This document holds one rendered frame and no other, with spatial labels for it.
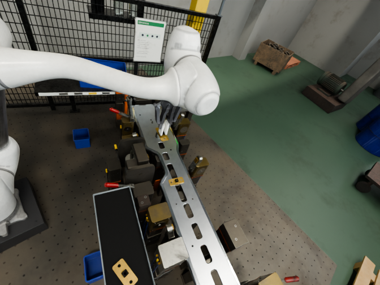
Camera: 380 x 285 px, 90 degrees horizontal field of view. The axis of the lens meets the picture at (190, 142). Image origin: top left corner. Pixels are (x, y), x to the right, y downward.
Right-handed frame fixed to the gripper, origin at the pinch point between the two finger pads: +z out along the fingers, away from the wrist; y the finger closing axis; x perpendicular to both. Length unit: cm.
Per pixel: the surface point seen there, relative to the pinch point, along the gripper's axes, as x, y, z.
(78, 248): -19, -44, 61
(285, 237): -64, 78, 60
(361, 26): 275, 747, -16
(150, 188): -15.9, -8.9, 23.0
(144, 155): -4.3, -9.0, 12.3
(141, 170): -10.5, -12.1, 13.9
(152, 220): -30.0, -12.8, 22.8
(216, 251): -51, 11, 31
